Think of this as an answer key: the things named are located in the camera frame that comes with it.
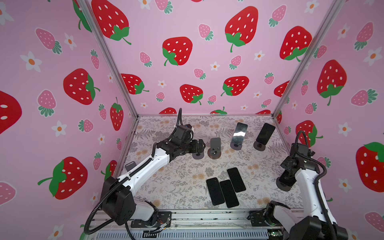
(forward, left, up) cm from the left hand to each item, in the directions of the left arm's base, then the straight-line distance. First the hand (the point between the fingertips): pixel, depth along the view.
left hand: (200, 145), depth 80 cm
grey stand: (+5, +1, -20) cm, 20 cm away
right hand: (-10, -50, -5) cm, 52 cm away
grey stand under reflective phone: (+12, -25, -18) cm, 33 cm away
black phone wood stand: (-19, -17, -19) cm, 32 cm away
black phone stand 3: (+14, -43, -7) cm, 46 cm away
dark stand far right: (+13, -42, -19) cm, 48 cm away
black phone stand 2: (-12, -21, -18) cm, 30 cm away
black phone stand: (-18, -9, -21) cm, 29 cm away
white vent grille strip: (-38, +5, -20) cm, 43 cm away
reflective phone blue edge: (+15, -26, -8) cm, 31 cm away
